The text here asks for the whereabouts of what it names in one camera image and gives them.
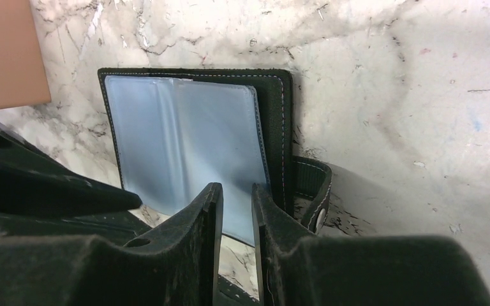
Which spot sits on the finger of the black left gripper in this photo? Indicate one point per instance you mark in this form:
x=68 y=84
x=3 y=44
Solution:
x=119 y=228
x=33 y=185

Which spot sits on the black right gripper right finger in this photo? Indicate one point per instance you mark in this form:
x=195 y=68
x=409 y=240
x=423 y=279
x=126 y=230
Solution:
x=296 y=267

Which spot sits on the orange file organizer rack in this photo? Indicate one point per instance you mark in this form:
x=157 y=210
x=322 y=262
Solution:
x=23 y=80

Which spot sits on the black card holder wallet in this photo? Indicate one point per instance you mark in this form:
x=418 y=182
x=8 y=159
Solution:
x=176 y=130

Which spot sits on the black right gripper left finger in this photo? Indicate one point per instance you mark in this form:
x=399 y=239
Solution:
x=175 y=263

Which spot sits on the black mounting rail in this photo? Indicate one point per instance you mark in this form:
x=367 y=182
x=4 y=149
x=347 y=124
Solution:
x=229 y=294

